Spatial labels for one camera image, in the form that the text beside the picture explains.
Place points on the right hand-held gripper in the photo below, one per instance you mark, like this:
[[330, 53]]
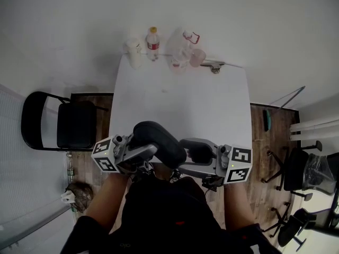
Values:
[[238, 165]]

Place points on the person's right forearm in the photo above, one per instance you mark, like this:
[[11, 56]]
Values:
[[237, 205]]

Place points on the metal table clamp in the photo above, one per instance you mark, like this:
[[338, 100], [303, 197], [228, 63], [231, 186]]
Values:
[[214, 64]]

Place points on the small white plastic object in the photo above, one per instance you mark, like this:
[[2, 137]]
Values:
[[66, 197]]

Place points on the teal brush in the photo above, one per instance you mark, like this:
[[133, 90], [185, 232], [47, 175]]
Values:
[[267, 120]]

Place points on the large clear water jug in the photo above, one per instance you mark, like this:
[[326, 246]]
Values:
[[180, 52]]

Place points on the person's left forearm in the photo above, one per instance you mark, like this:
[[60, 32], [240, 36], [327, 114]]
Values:
[[108, 200]]

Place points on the clear pink cup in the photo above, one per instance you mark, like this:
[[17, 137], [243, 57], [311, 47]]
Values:
[[197, 57]]

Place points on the camouflage bag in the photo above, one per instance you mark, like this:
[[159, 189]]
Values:
[[80, 196]]

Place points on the thin metal rod frame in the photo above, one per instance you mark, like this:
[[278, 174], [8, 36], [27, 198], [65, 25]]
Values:
[[290, 97]]

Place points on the black folding chair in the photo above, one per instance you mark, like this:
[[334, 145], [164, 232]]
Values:
[[75, 126]]

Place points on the red label water bottle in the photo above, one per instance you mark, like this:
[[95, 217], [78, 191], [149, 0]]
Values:
[[152, 45]]

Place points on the white plastic bottle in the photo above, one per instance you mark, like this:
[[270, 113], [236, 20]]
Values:
[[134, 53]]

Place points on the plastic wrapped office chair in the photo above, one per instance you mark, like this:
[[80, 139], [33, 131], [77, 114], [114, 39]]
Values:
[[321, 173]]

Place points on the white tubes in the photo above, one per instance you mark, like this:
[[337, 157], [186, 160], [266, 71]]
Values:
[[315, 130]]

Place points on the person's black clothing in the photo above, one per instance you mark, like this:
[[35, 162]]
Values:
[[169, 216]]

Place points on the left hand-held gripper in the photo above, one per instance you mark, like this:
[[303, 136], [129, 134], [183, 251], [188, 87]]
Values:
[[106, 155]]

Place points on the black office chair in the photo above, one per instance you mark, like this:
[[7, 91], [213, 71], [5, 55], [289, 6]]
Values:
[[295, 171], [294, 227]]

